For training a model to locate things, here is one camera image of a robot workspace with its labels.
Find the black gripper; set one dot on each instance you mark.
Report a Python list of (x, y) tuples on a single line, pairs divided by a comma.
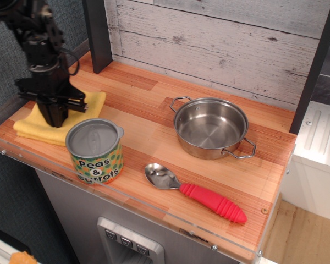
[(54, 94)]

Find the yellow cloth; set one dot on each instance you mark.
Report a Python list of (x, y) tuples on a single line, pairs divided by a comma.
[(35, 127)]

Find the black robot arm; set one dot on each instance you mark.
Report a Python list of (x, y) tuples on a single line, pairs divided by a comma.
[(42, 41)]

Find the peas and carrots can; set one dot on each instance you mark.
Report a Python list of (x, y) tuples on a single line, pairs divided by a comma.
[(95, 150)]

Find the grey toy fridge cabinet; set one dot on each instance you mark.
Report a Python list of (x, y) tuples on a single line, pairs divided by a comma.
[(79, 208)]

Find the black and orange object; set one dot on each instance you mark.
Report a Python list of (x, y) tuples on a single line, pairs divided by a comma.
[(14, 251)]

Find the silver dispenser panel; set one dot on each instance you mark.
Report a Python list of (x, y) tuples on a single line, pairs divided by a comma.
[(123, 245)]

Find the stainless steel pot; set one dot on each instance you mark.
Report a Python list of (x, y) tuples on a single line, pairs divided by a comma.
[(211, 128)]

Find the white toy sink unit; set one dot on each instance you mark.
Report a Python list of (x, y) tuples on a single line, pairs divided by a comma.
[(306, 183)]

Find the dark left shelf post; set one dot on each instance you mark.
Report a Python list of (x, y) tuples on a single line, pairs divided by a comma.
[(98, 33)]

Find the dark shelf post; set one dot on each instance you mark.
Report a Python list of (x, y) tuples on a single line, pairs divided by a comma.
[(312, 78), (98, 33)]

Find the red handled metal spoon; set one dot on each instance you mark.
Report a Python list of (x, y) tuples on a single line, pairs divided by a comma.
[(164, 179)]

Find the dark right shelf post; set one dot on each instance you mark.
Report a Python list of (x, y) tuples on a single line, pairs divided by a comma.
[(312, 78)]

